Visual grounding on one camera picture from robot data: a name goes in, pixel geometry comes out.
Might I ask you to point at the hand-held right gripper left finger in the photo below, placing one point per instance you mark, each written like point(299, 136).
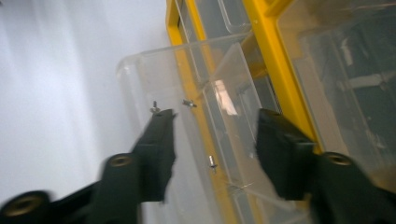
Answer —
point(155, 149)

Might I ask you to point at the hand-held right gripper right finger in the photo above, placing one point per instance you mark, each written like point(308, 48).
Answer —
point(283, 149)

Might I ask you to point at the small silver screw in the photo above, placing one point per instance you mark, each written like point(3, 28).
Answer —
point(154, 107)
point(213, 163)
point(189, 103)

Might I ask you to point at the clear plastic drawer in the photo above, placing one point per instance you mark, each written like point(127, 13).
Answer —
point(174, 77)

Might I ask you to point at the yellow black drawer cabinet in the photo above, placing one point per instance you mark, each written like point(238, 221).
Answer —
point(274, 53)

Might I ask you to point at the grid of clear cabinet drawers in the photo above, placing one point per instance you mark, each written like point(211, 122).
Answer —
point(342, 93)

